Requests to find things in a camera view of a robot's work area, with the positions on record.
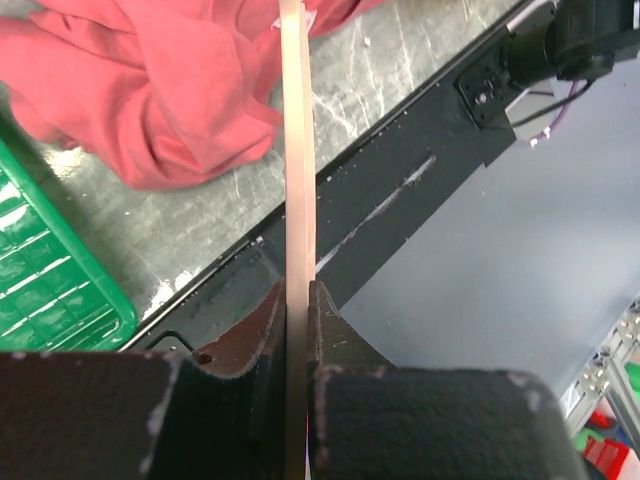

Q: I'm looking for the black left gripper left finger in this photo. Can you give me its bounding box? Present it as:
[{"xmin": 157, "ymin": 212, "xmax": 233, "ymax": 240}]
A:
[{"xmin": 1, "ymin": 283, "xmax": 285, "ymax": 479}]

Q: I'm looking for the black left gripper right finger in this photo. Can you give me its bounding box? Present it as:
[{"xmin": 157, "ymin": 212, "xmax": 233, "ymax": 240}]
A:
[{"xmin": 307, "ymin": 282, "xmax": 587, "ymax": 479}]

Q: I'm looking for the green plastic tray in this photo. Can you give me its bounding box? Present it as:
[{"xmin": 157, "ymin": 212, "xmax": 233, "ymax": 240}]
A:
[{"xmin": 1, "ymin": 147, "xmax": 138, "ymax": 352}]

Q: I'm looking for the dusty pink t shirt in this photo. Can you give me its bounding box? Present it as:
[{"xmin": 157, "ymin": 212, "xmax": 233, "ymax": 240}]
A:
[{"xmin": 0, "ymin": 0, "xmax": 381, "ymax": 191}]

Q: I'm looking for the beige hanger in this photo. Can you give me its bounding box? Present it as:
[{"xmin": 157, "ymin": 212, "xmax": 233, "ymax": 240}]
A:
[{"xmin": 279, "ymin": 1, "xmax": 316, "ymax": 479}]

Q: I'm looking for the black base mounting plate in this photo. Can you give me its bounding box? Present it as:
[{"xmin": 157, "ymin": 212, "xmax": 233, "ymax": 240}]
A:
[{"xmin": 127, "ymin": 1, "xmax": 556, "ymax": 352}]

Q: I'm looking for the aluminium frame rail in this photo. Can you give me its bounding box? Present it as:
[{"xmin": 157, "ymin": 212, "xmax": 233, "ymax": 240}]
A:
[{"xmin": 561, "ymin": 299, "xmax": 639, "ymax": 449}]

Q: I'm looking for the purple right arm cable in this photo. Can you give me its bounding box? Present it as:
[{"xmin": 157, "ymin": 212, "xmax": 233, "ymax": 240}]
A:
[{"xmin": 514, "ymin": 77, "xmax": 596, "ymax": 149}]

